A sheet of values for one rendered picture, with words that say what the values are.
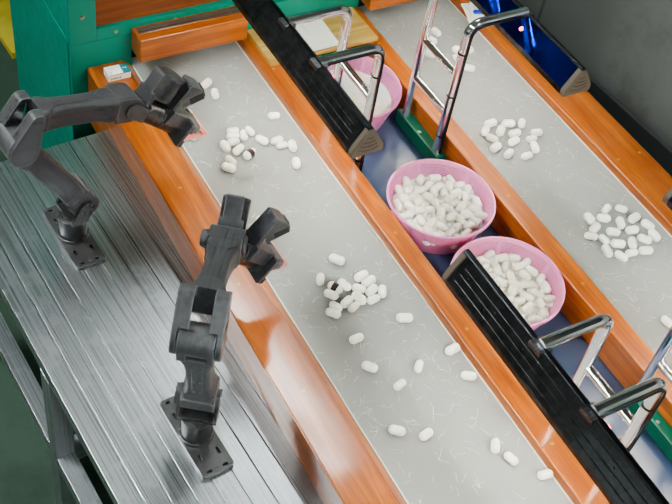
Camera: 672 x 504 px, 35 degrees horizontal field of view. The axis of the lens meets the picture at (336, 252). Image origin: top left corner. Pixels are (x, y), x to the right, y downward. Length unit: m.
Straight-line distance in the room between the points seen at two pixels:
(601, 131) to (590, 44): 1.28
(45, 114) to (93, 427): 0.63
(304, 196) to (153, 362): 0.56
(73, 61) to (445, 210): 1.00
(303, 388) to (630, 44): 2.25
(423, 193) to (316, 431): 0.76
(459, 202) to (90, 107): 0.93
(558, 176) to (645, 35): 1.29
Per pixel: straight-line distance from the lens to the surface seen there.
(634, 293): 2.58
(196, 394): 2.05
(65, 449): 2.58
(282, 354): 2.22
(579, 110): 2.97
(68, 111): 2.25
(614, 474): 1.84
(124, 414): 2.24
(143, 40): 2.77
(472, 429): 2.23
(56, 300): 2.43
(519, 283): 2.49
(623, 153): 2.88
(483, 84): 2.99
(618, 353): 2.46
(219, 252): 1.96
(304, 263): 2.42
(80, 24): 2.75
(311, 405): 2.16
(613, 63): 4.12
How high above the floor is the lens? 2.55
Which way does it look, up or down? 48 degrees down
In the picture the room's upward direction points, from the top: 11 degrees clockwise
